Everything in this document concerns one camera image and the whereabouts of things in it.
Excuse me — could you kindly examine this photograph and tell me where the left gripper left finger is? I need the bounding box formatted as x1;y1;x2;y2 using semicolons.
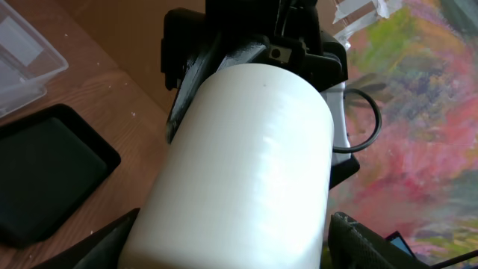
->
33;208;140;269

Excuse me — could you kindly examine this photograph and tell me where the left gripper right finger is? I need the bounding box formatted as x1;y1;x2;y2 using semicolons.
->
327;212;430;269

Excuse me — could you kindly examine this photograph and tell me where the white cup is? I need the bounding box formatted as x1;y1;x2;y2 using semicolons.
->
118;64;334;268

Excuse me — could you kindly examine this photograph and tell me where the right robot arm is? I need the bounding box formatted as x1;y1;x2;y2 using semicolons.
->
161;0;360;188

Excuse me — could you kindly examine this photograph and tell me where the black tray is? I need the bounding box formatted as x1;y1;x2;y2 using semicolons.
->
1;104;121;248

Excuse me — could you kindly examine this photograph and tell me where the colourful painted cloth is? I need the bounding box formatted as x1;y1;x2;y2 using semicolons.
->
317;0;477;265

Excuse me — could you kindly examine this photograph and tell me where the clear plastic bin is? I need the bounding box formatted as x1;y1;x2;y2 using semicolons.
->
1;1;69;117

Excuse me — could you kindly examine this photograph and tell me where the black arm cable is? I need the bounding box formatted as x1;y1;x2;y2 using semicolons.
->
332;87;382;155

